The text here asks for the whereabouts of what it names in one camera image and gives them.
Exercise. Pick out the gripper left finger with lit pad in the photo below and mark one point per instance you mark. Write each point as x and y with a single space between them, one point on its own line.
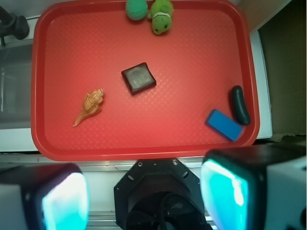
44 197

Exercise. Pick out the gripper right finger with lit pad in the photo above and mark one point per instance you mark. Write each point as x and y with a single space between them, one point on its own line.
260 187

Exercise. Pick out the blue rectangular block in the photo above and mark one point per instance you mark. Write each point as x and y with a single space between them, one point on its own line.
224 125

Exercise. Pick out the dark green toy cucumber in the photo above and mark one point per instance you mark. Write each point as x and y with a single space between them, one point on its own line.
239 106

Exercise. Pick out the orange spiral seashell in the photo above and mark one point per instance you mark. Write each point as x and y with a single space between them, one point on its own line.
91 106

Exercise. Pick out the red plastic tray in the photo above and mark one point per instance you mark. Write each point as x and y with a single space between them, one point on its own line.
84 45

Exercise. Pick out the grey toy sink basin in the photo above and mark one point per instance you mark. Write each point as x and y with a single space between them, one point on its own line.
15 84

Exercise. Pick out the black square block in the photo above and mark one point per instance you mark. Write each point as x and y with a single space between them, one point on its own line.
138 78

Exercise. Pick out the brown cardboard panel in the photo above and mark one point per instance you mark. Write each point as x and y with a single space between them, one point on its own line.
284 44

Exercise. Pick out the grey toy faucet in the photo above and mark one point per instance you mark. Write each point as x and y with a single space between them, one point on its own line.
11 24

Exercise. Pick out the green plush frog toy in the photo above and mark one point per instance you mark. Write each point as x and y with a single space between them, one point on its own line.
160 14

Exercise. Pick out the teal ribbed ball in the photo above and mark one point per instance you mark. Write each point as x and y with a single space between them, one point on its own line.
136 9

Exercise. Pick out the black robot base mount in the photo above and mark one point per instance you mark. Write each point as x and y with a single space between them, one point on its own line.
159 194

